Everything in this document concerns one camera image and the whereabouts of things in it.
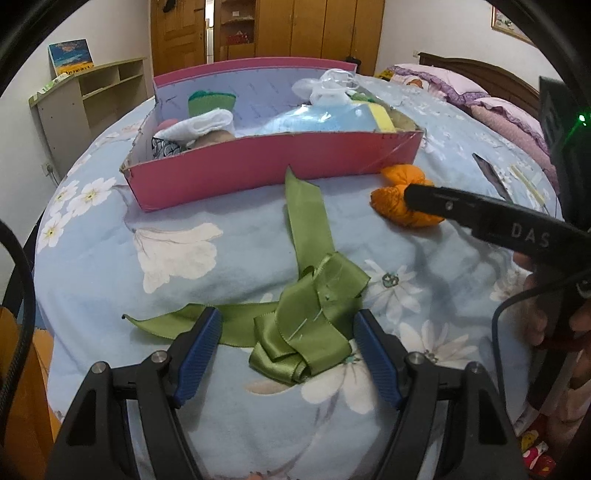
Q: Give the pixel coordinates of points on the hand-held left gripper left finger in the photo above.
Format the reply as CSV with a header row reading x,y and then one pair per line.
x,y
198,355

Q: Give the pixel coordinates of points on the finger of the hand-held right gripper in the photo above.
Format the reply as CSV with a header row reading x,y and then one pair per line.
x,y
434,201

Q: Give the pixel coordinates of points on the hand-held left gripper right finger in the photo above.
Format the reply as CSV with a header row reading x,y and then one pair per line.
x,y
378,360

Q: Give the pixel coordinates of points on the orange cloth bundle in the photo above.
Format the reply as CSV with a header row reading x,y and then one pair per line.
x,y
392,203

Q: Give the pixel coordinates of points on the brown fuzzy cloth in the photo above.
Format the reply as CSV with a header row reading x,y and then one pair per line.
x,y
404,123

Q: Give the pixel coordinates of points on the yellow sponge block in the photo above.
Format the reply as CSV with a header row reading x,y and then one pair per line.
x,y
383,120

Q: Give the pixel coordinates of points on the green satin ribbon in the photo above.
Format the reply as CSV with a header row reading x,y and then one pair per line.
x,y
304,230

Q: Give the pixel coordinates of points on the light blue sock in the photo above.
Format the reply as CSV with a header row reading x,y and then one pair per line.
x,y
314,122

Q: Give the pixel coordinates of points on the white mesh pouch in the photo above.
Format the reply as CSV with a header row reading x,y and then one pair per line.
x,y
328,92

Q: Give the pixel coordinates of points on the pink cardboard box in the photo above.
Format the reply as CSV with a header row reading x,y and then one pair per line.
x,y
258,161

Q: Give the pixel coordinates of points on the navy wave-pattern triangular pouch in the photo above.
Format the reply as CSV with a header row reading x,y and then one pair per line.
x,y
166,148

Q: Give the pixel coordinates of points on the beige makeup sponge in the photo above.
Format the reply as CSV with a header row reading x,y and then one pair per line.
x,y
217,138

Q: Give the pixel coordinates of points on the white waffle towel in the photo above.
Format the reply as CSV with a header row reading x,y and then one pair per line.
x,y
203,124

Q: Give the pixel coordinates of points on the pink makeup sponge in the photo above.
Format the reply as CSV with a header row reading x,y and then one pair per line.
x,y
168,125

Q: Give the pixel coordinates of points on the large green white sock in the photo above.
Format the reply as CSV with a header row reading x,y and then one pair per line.
x,y
207,104

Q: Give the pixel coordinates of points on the person's right hand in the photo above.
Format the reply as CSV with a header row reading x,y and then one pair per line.
x,y
535,314

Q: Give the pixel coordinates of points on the white strip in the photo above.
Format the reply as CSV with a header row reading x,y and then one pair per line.
x,y
526,180

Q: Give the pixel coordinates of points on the black smartphone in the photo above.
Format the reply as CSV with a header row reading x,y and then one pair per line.
x,y
491,175

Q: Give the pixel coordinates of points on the purple frilled pillow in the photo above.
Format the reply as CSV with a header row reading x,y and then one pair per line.
x,y
443,83
512,122

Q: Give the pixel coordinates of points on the cartoon print pillow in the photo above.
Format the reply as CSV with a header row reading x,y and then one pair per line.
x,y
413,83

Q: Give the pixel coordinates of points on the dark wooden headboard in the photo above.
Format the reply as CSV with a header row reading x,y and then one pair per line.
x,y
489,74

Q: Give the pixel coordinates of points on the black hanging bag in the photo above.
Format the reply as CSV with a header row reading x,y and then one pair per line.
x,y
353,62

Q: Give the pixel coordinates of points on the pink printed clothing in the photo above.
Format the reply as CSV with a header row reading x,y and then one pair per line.
x,y
568,406

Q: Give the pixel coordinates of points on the wooden wardrobe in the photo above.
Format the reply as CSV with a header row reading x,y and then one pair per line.
x,y
300,32

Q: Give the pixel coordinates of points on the beige shelf desk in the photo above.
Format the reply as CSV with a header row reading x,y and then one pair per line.
x,y
64,120

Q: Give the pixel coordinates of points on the wooden door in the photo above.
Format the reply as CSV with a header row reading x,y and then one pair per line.
x,y
178,37

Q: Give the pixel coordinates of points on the green white packet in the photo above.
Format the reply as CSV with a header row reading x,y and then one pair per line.
x,y
51,84

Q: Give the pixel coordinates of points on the blue landscape painting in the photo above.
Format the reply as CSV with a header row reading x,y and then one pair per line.
x,y
70,57

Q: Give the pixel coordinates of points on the black cloth on door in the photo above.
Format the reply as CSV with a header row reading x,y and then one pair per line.
x,y
168,5

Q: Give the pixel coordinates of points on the framed wall picture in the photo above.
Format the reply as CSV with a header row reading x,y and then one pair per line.
x,y
512,25

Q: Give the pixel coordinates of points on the white wall socket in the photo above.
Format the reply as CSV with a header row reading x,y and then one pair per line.
x,y
49,169

